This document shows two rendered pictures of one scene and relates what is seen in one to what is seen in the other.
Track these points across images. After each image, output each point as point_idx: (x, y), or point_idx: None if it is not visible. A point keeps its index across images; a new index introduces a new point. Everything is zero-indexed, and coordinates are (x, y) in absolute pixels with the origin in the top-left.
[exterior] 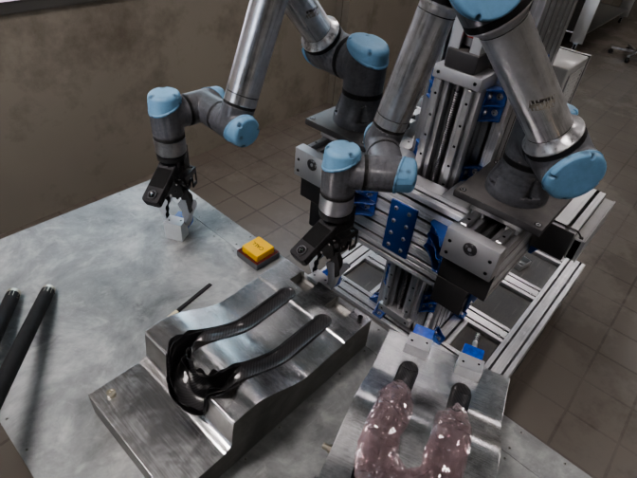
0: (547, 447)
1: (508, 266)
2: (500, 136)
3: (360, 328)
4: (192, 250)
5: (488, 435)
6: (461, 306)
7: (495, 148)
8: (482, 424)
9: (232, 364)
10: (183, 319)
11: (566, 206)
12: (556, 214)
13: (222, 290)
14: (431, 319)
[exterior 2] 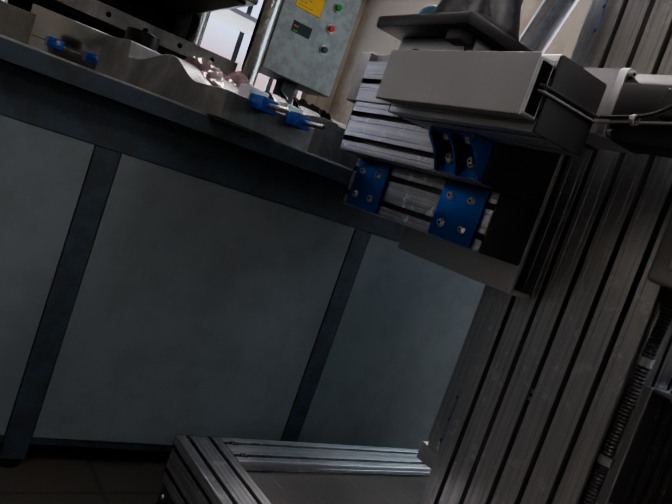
0: (154, 93)
1: (383, 128)
2: (594, 41)
3: (314, 116)
4: None
5: (190, 68)
6: (348, 184)
7: (584, 64)
8: (200, 79)
9: (299, 104)
10: (341, 124)
11: (443, 21)
12: (413, 14)
13: None
14: (316, 124)
